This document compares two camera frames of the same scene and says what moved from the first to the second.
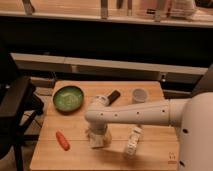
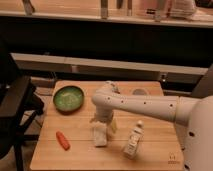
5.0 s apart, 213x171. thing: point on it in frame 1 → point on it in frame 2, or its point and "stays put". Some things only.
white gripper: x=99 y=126 → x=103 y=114
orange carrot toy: x=62 y=141 stays put
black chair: x=19 y=106 stays put
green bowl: x=68 y=99 stays put
